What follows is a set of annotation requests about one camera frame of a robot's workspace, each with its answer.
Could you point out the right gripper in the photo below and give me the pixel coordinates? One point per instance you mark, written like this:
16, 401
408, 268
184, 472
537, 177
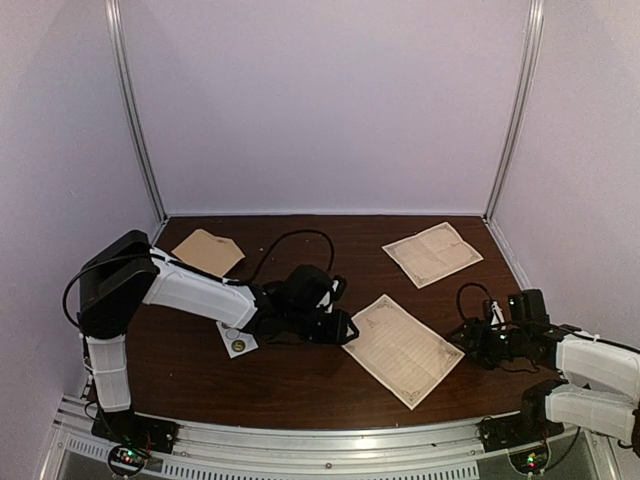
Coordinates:
473, 326

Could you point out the right circuit board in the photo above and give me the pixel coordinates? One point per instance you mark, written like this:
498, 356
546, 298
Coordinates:
529, 461

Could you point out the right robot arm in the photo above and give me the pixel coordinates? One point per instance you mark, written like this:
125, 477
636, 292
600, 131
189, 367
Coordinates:
597, 382

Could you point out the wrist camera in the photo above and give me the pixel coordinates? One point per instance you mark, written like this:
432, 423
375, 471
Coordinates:
334, 294
493, 314

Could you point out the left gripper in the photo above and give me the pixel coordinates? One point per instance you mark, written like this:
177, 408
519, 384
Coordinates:
337, 333

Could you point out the left aluminium frame post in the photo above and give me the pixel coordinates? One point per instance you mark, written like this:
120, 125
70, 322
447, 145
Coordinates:
132, 115

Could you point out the aluminium frame post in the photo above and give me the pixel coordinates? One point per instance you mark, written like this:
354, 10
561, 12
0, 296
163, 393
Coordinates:
530, 55
132, 115

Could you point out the front aluminium rail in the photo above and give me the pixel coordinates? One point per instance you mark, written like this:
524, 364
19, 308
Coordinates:
451, 450

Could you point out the brown paper envelope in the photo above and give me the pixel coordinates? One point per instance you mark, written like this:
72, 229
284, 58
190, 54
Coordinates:
207, 252

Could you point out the white sticker sheet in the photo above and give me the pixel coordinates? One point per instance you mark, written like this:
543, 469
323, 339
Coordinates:
236, 342

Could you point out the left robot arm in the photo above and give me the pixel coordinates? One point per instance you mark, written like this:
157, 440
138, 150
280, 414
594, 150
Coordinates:
131, 275

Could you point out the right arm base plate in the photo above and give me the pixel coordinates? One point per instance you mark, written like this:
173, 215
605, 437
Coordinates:
511, 431

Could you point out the right aluminium frame post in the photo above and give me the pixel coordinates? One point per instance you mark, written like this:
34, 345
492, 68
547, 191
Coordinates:
530, 55

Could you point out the left circuit board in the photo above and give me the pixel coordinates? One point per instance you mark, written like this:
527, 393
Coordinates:
125, 461

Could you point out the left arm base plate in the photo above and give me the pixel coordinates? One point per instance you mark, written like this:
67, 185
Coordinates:
131, 429

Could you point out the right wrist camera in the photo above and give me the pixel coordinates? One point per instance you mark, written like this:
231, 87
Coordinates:
493, 314

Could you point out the letter sheet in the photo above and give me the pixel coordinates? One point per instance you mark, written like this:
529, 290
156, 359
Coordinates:
433, 254
400, 352

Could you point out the circuit board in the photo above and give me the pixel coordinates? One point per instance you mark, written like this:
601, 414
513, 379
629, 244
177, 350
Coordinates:
125, 461
529, 461

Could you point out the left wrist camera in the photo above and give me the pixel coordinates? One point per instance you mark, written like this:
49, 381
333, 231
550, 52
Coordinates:
334, 294

